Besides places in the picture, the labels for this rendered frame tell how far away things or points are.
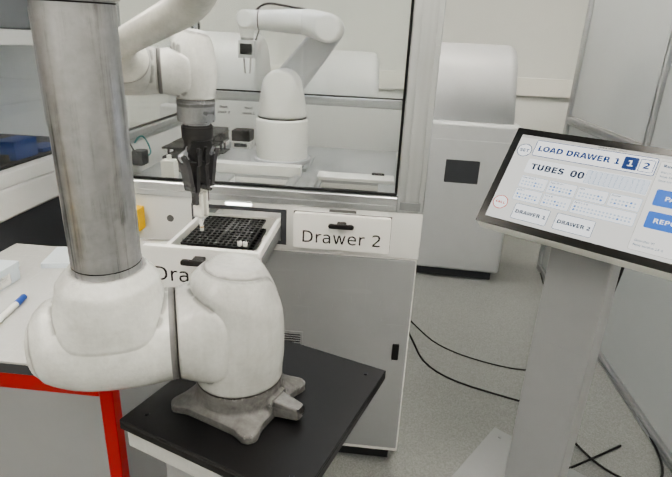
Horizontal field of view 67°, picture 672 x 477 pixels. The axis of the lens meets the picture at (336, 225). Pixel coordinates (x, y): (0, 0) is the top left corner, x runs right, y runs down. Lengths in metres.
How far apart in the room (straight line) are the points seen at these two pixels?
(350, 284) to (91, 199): 0.99
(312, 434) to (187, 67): 0.81
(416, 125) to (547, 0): 3.49
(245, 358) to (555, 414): 1.10
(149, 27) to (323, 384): 0.74
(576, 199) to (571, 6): 3.57
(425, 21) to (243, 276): 0.87
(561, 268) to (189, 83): 1.07
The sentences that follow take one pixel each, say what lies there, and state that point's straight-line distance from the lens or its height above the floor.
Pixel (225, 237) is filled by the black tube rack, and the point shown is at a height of 0.90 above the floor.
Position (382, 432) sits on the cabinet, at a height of 0.14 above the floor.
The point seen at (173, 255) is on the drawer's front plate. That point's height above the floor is 0.91.
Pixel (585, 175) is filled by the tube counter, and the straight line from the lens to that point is 1.46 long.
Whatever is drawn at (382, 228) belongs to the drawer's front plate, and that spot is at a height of 0.90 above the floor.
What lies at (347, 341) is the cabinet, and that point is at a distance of 1.68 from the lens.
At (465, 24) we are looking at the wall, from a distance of 4.69.
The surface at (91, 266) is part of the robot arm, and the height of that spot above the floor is 1.09.
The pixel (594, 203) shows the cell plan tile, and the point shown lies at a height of 1.06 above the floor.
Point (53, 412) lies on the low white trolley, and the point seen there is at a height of 0.63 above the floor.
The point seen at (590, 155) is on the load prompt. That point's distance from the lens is 1.49.
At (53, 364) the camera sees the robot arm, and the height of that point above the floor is 0.95.
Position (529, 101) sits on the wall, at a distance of 4.83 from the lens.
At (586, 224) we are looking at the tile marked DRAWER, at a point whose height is 1.01.
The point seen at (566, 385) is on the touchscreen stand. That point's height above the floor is 0.51.
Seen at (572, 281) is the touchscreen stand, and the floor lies 0.83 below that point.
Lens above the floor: 1.40
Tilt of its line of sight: 20 degrees down
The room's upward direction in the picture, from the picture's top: 3 degrees clockwise
